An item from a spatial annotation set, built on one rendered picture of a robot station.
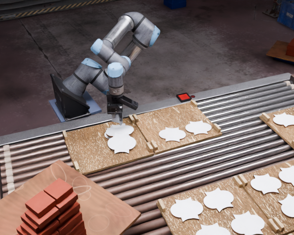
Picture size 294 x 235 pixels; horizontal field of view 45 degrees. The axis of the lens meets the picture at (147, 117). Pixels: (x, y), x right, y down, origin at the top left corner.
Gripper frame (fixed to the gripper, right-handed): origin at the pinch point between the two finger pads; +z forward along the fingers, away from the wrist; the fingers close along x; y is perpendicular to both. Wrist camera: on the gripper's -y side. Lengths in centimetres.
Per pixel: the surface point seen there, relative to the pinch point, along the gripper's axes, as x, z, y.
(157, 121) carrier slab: -10.4, 7.3, -20.1
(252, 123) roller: -9, 9, -76
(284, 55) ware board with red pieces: -254, 85, -201
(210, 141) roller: 6.1, 9.5, -48.6
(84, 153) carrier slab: 15.5, 7.8, 19.4
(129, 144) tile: 11.9, 5.1, -4.1
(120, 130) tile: 0.9, 4.2, 1.1
